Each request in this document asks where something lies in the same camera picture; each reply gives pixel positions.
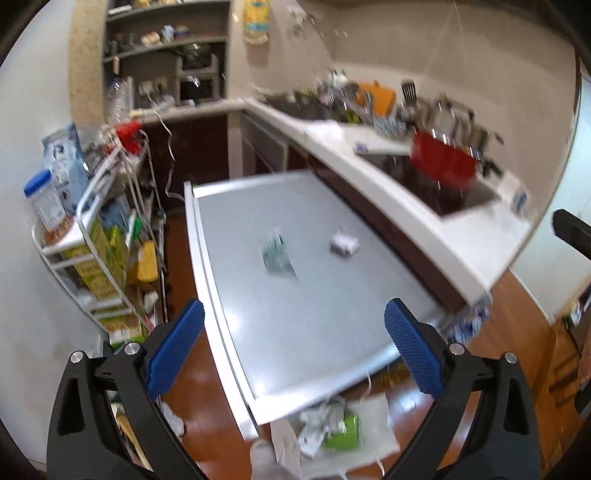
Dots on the blue and white bag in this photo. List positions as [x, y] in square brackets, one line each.
[64, 157]

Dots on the yellow pack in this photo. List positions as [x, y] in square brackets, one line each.
[144, 261]

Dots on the clear wrapper with green logo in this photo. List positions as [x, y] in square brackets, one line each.
[277, 254]

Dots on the stack of yellow green boxes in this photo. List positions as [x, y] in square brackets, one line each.
[99, 249]

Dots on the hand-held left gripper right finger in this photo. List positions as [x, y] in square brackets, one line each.
[413, 344]

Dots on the black cooktop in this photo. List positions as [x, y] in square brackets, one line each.
[415, 180]

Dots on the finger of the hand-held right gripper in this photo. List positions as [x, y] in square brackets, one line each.
[572, 230]

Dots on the yellow hanging bottle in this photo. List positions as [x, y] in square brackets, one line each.
[256, 21]

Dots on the black spatula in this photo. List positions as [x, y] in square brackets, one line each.
[408, 91]

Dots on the cardboard box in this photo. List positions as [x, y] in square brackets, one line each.
[561, 364]

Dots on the blue lidded plastic jar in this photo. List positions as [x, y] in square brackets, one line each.
[44, 201]

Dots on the blue white patterned packet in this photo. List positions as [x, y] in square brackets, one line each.
[471, 321]

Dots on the green packet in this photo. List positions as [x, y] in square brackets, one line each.
[344, 431]

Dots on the red container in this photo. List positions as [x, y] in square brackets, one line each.
[129, 134]

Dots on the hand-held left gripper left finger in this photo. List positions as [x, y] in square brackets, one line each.
[178, 344]

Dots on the orange cutting board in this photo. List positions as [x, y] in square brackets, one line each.
[378, 97]

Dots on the clear plastic bottle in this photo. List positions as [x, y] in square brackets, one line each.
[116, 99]

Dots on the wall shelf unit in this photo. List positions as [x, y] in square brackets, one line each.
[166, 46]

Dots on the crumpled white paper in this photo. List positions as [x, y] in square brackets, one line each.
[173, 420]

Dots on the white plastic bag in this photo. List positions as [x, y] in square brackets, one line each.
[374, 434]

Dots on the red pot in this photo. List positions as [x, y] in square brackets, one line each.
[443, 159]

